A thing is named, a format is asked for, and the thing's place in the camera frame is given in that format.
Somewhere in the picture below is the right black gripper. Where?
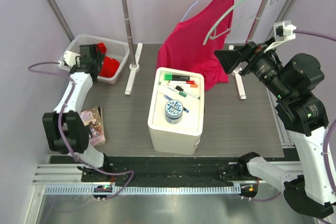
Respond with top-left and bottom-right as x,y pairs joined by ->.
214,37 -> 291,101

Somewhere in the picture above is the red t shirt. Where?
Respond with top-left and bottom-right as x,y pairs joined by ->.
97,42 -> 120,78

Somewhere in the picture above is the mint green hanger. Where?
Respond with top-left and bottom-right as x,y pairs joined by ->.
203,0 -> 268,46

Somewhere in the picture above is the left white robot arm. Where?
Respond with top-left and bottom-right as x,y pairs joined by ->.
42,42 -> 112,182

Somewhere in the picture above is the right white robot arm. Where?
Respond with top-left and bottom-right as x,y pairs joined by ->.
214,40 -> 335,219

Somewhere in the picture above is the pink t shirt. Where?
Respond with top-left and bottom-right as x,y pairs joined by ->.
156,0 -> 234,91

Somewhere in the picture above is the white plastic basket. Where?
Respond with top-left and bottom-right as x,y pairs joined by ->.
58,34 -> 129,84

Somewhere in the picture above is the red whiteboard marker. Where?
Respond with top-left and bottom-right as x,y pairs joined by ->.
169,80 -> 196,85

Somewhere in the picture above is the pink illustrated book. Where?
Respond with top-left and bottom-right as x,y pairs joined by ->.
79,106 -> 106,146

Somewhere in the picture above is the green capped white marker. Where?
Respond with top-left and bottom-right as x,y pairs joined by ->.
159,82 -> 200,99

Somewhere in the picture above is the green highlighter marker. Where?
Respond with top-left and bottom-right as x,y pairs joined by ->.
164,74 -> 190,81

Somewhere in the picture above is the blue ballpoint pen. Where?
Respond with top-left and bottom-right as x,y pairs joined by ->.
163,94 -> 189,113

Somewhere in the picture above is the blue patterned round tin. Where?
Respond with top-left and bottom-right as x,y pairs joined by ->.
164,100 -> 184,124

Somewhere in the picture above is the white foam box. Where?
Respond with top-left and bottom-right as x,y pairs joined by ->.
148,67 -> 205,155

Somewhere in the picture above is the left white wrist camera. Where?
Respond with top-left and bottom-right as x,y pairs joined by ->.
58,50 -> 80,68

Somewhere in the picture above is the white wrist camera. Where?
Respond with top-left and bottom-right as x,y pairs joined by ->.
264,20 -> 297,52
58,50 -> 80,68

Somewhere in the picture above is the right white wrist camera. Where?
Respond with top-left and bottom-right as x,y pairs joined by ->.
264,20 -> 297,52

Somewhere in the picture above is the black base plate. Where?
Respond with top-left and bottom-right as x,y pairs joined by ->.
81,155 -> 270,186

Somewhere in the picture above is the white slotted cable duct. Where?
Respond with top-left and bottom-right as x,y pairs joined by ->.
44,184 -> 241,196

